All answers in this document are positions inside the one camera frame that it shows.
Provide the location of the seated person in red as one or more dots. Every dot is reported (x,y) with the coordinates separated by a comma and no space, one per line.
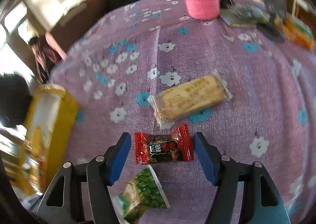
(47,54)

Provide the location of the grey bag of seeds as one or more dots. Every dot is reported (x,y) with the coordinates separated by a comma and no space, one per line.
(244,15)

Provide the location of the clear cracker pack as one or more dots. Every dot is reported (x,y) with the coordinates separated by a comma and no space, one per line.
(189,98)

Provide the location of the yellow white foam box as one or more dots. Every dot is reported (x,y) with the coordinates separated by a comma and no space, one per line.
(49,122)

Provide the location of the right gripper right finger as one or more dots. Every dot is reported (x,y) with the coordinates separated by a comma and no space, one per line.
(261,201)

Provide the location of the black phone stand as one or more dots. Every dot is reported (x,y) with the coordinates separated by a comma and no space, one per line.
(269,30)

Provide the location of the brown sofa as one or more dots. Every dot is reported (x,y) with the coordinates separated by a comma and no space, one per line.
(79,19)

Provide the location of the green pea snack packet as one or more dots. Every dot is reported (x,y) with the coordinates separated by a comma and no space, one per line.
(143,192)

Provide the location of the purple floral tablecloth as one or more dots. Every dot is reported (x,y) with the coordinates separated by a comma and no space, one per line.
(149,67)

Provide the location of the red black candy on table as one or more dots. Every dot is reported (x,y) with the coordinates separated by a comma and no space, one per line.
(176,146)

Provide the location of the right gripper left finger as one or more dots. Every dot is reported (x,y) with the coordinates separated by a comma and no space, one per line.
(63,202)

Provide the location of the standing person in dark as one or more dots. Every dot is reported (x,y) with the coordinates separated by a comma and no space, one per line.
(15,100)

